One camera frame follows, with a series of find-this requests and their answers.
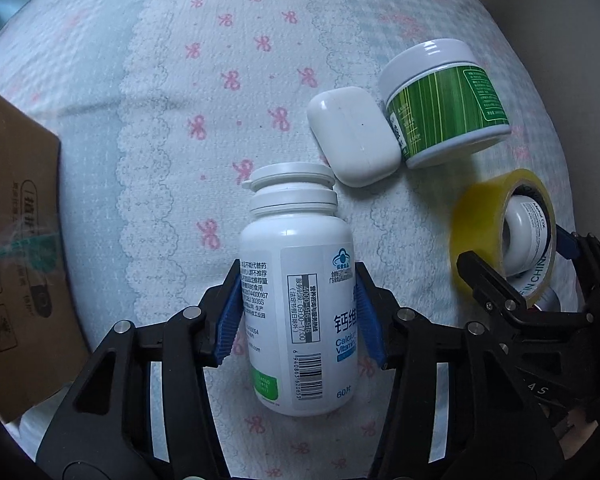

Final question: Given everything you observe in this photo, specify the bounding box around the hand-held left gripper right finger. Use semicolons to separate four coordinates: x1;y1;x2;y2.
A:
353;261;567;480

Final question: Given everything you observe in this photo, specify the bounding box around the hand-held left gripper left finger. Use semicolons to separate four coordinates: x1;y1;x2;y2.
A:
35;259;245;480

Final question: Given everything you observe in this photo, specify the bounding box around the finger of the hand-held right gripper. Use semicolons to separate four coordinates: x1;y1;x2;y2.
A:
555;226;600;312
456;251;547;347

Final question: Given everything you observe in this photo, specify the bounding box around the small white jar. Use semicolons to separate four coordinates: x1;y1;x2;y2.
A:
502;195;556;277

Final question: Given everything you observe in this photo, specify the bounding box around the yellow tape roll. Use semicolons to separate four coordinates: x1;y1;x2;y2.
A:
450;168;557;311

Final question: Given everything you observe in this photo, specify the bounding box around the white pill bottle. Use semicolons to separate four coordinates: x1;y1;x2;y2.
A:
238;162;359;417

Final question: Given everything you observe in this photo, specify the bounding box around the green jar with white lid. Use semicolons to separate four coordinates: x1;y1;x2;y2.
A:
378;39;512;170

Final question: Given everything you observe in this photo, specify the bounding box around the white earbuds case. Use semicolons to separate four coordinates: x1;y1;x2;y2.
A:
307;87;401;188

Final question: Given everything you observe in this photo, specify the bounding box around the cardboard box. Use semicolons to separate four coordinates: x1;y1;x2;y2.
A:
0;79;92;423

